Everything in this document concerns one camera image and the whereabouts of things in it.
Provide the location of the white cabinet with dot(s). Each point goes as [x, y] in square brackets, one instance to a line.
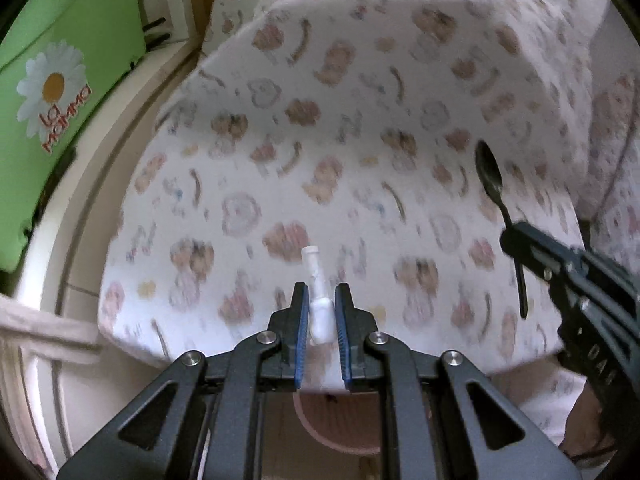
[65, 400]

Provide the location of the wooden plank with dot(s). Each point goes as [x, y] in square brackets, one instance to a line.
[40, 325]

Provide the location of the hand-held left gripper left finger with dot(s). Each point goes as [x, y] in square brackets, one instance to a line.
[301, 330]

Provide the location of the pink bin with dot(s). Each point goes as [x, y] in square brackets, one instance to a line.
[340, 425]

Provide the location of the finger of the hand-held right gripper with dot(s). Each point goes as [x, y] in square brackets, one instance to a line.
[525, 255]
[545, 242]

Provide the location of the bear printed cloth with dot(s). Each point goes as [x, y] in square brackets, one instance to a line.
[350, 135]

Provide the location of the wooden frame post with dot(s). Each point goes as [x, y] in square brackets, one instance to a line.
[200, 0]

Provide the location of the white plastic tube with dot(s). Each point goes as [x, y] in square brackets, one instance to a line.
[320, 315]

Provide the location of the green plastic box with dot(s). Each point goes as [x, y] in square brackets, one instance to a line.
[75, 35]

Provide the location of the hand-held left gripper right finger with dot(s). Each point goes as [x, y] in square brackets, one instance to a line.
[342, 330]

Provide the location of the black spoon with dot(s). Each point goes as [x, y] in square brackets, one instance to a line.
[489, 170]

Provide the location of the person's right forearm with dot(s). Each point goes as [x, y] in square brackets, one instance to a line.
[587, 425]

